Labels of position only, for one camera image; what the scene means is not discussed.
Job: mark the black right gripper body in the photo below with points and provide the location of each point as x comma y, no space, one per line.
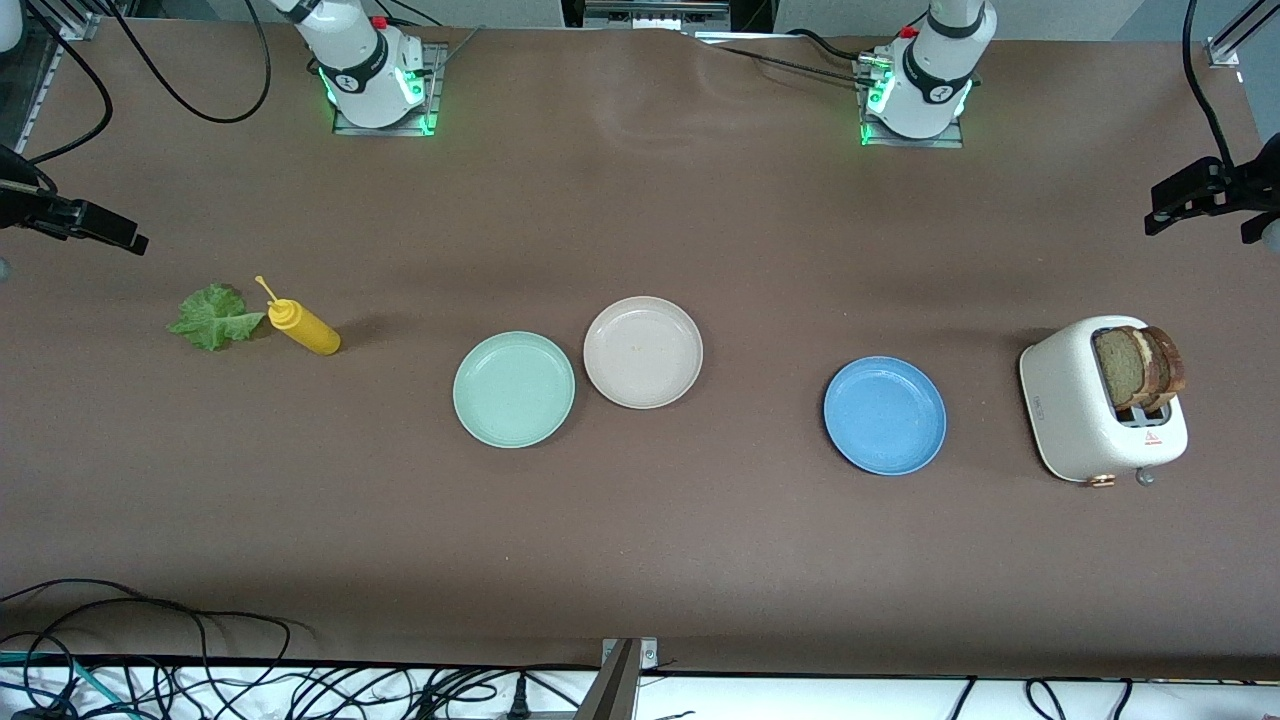
22,208

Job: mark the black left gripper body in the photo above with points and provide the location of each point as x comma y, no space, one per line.
1243,187

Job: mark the green lettuce leaf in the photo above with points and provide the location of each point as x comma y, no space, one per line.
215,318

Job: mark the dark crust bread slice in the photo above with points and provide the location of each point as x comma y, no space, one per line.
1172,365

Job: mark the light brown bread slice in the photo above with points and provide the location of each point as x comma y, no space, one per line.
1118,368

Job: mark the yellow mustard squeeze bottle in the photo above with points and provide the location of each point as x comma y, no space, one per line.
310,333

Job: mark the blue plate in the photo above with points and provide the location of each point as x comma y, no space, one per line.
885,415

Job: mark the mint green plate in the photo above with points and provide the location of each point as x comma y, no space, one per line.
514,390

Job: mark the beige plate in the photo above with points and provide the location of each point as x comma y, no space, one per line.
643,352

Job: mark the white toaster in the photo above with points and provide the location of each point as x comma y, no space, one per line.
1065,410

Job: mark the black power plug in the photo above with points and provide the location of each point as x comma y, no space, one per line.
519,700

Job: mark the white side table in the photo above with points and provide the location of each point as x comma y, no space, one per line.
800,702

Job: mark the dark metal side frame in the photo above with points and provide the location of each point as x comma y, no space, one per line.
20,90

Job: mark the aluminium frame profile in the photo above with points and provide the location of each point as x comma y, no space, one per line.
1222,50
80,25

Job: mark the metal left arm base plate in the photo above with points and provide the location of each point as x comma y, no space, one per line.
910,144

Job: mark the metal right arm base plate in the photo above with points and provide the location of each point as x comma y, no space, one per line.
385,131

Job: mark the grey aluminium post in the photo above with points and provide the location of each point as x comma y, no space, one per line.
612,690

